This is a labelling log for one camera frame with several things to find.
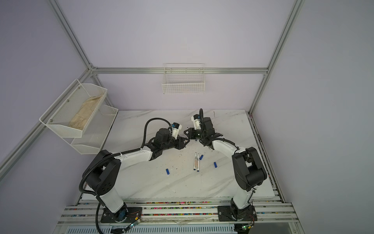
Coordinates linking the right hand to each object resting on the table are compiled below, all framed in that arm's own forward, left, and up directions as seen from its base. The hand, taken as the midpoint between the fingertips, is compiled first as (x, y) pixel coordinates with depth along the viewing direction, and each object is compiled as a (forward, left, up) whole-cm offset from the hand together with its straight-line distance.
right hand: (184, 131), depth 88 cm
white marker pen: (-14, -8, -15) cm, 23 cm away
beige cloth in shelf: (-3, +55, +15) cm, 57 cm away
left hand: (-5, -2, -2) cm, 6 cm away
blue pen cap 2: (-9, -11, -15) cm, 21 cm away
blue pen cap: (-19, +10, -16) cm, 27 cm away
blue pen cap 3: (-14, -20, -16) cm, 29 cm away
